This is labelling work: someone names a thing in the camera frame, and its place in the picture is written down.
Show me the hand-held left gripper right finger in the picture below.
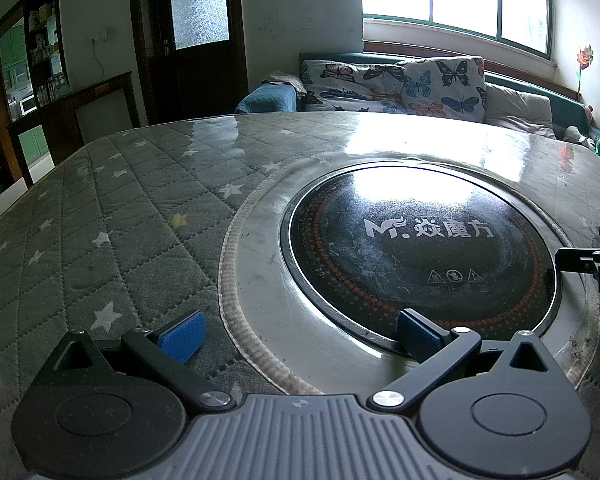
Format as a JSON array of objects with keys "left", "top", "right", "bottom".
[{"left": 367, "top": 307, "right": 565, "bottom": 414}]

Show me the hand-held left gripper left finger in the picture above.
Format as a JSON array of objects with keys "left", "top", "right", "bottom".
[{"left": 44, "top": 309, "right": 236, "bottom": 414}]

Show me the round black induction cooktop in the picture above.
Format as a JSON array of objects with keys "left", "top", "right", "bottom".
[{"left": 219, "top": 156, "right": 600, "bottom": 397}]

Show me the grey stuffed toy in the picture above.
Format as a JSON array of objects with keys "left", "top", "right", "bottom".
[{"left": 562, "top": 125, "right": 597, "bottom": 149}]

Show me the teal sofa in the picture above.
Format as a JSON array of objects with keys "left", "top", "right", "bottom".
[{"left": 235, "top": 51, "right": 600, "bottom": 142}]

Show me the grey star quilted table cover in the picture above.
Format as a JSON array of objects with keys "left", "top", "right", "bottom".
[{"left": 0, "top": 110, "right": 600, "bottom": 480}]

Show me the beige pillow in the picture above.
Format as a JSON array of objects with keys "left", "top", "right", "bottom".
[{"left": 484, "top": 82, "right": 557, "bottom": 139}]

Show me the colourful pinwheel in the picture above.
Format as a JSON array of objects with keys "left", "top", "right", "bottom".
[{"left": 575, "top": 44, "right": 597, "bottom": 102}]

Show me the square butterfly print pillow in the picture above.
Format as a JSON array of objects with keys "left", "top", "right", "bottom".
[{"left": 397, "top": 56, "right": 487, "bottom": 122}]

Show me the blue sofa cover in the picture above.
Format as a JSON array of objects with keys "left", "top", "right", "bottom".
[{"left": 236, "top": 82, "right": 299, "bottom": 114}]

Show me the dark wooden glass door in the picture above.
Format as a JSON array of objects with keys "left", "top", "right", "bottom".
[{"left": 129, "top": 0, "right": 249, "bottom": 126}]

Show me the dark wooden sideboard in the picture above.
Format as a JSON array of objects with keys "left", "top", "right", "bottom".
[{"left": 5, "top": 71, "right": 142, "bottom": 187}]

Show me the long butterfly print pillow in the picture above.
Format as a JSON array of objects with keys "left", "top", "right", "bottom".
[{"left": 299, "top": 59, "right": 407, "bottom": 114}]

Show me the small white cloth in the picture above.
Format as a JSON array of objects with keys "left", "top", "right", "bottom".
[{"left": 262, "top": 72, "right": 307, "bottom": 94}]

